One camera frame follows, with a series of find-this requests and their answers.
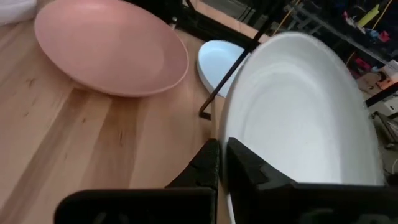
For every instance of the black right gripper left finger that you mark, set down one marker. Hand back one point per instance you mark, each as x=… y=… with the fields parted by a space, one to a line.
x=174 y=205

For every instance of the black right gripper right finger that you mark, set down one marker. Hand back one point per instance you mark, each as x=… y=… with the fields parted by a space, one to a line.
x=280 y=202

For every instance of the pale grey-blue plate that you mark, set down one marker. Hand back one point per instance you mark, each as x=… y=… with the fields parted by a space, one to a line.
x=295 y=124

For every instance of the sky blue plate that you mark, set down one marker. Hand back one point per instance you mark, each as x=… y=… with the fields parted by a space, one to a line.
x=217 y=65

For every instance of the light pink plate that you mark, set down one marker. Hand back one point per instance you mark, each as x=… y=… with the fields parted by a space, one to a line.
x=109 y=46

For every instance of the black aluminium table frame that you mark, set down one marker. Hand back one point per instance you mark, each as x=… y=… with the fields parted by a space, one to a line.
x=211 y=28

